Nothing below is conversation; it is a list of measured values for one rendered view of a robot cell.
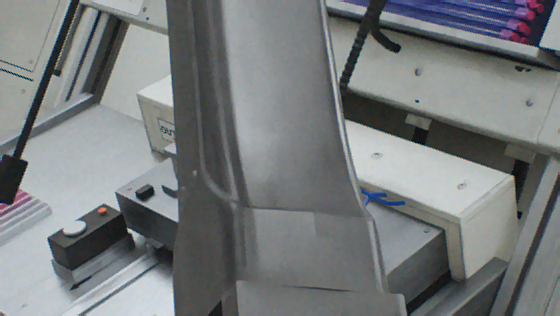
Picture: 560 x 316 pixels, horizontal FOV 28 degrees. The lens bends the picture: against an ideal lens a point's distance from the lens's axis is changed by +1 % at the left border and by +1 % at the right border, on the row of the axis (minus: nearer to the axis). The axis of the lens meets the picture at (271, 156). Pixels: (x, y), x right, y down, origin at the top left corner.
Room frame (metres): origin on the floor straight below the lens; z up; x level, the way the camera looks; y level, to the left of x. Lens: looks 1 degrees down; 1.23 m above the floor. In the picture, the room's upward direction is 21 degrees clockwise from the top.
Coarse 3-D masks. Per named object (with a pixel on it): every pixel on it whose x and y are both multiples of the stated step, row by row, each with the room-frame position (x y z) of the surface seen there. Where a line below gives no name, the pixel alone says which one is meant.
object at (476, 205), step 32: (160, 96) 1.31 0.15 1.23; (160, 128) 1.33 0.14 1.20; (352, 128) 1.17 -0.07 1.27; (384, 160) 1.10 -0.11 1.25; (416, 160) 1.09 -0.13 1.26; (448, 160) 1.08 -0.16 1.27; (384, 192) 1.06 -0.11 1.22; (416, 192) 1.04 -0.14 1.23; (448, 192) 1.04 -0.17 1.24; (480, 192) 1.03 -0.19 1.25; (512, 192) 1.05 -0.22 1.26; (448, 224) 1.02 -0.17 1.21; (480, 224) 1.02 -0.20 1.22; (512, 224) 1.06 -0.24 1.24; (448, 256) 1.04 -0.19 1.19; (480, 256) 1.04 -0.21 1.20
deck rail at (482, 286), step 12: (492, 264) 1.04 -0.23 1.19; (504, 264) 1.04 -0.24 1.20; (480, 276) 1.03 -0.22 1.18; (492, 276) 1.03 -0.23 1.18; (456, 288) 1.02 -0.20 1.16; (468, 288) 1.02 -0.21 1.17; (480, 288) 1.02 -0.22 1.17; (492, 288) 1.03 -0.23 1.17; (444, 300) 1.01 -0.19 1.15; (456, 300) 1.01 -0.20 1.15; (468, 300) 1.01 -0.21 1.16; (480, 300) 1.02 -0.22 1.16; (492, 300) 1.03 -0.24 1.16; (432, 312) 1.00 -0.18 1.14; (444, 312) 1.00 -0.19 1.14; (456, 312) 1.00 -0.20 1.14; (468, 312) 1.01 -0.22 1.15; (480, 312) 1.02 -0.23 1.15
